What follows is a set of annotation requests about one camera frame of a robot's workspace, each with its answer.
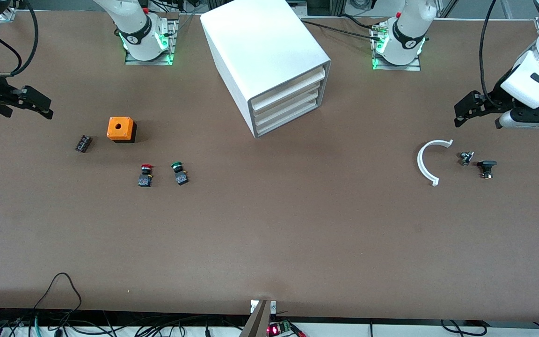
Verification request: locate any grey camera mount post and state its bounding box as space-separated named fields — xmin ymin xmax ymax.
xmin=239 ymin=300 xmax=277 ymax=337

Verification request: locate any black push button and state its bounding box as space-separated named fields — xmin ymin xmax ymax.
xmin=477 ymin=161 xmax=498 ymax=180

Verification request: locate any white drawer cabinet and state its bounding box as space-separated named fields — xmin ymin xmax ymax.
xmin=200 ymin=0 xmax=332 ymax=139

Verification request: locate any red push button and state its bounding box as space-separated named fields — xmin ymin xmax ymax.
xmin=138 ymin=163 xmax=154 ymax=188

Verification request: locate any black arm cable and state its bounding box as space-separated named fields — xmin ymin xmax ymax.
xmin=0 ymin=0 xmax=40 ymax=78
xmin=480 ymin=0 xmax=505 ymax=109

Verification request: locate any circuit board with red light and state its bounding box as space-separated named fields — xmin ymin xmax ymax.
xmin=267 ymin=321 xmax=306 ymax=337

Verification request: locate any green push button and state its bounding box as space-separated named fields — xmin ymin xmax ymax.
xmin=171 ymin=161 xmax=189 ymax=186

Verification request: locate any black cable on table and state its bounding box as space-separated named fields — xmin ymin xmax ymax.
xmin=298 ymin=19 xmax=382 ymax=42

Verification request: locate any orange box with hole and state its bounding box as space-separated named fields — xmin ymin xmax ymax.
xmin=107 ymin=117 xmax=138 ymax=144

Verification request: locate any white curved plastic piece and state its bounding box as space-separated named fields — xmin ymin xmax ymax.
xmin=417 ymin=139 xmax=454 ymax=187

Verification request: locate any white drawer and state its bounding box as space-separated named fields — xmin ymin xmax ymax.
xmin=253 ymin=81 xmax=322 ymax=125
xmin=255 ymin=96 xmax=320 ymax=137
xmin=250 ymin=67 xmax=327 ymax=112

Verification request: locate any thin black looped cable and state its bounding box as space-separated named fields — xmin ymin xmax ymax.
xmin=33 ymin=273 xmax=83 ymax=323
xmin=440 ymin=320 xmax=488 ymax=337

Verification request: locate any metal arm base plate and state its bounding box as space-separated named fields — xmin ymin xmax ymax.
xmin=124 ymin=19 xmax=179 ymax=66
xmin=371 ymin=23 xmax=422 ymax=72

